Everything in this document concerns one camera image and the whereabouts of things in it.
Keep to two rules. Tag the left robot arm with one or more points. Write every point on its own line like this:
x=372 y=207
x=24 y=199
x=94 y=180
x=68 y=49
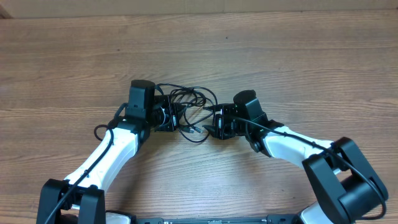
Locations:
x=80 y=196

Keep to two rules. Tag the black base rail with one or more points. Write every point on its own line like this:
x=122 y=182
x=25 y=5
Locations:
x=214 y=221

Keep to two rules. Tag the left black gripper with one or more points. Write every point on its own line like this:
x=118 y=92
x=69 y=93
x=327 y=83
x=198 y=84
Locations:
x=172 y=124

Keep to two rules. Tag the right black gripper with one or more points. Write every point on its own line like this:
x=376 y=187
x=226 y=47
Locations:
x=221 y=131

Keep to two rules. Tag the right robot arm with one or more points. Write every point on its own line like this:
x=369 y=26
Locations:
x=346 y=186

